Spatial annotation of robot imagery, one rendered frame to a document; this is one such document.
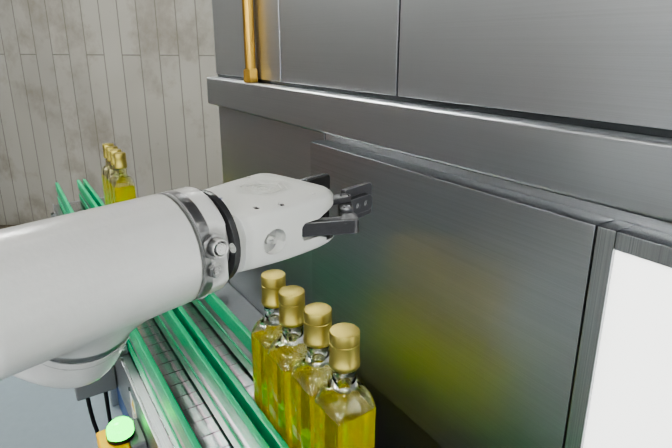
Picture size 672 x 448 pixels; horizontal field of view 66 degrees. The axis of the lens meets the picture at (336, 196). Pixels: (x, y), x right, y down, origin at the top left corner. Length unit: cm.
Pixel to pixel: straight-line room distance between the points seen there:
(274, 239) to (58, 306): 16
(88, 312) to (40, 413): 125
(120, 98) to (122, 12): 54
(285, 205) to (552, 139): 25
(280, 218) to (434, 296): 29
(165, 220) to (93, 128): 357
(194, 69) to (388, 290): 281
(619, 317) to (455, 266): 18
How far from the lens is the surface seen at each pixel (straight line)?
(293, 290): 67
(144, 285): 35
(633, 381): 52
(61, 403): 159
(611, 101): 50
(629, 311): 49
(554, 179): 50
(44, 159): 430
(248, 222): 38
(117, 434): 101
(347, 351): 58
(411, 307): 68
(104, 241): 34
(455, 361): 65
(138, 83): 364
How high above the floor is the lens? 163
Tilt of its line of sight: 16 degrees down
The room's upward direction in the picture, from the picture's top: straight up
